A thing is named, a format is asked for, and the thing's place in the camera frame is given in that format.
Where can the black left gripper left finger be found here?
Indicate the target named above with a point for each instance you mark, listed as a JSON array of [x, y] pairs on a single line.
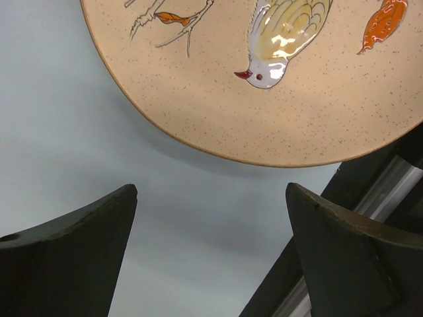
[[68, 266]]

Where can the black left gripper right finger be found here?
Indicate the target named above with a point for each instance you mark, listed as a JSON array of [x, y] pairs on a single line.
[[354, 266]]

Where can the beige bird pattern plate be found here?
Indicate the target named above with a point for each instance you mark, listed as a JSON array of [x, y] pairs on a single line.
[[269, 83]]

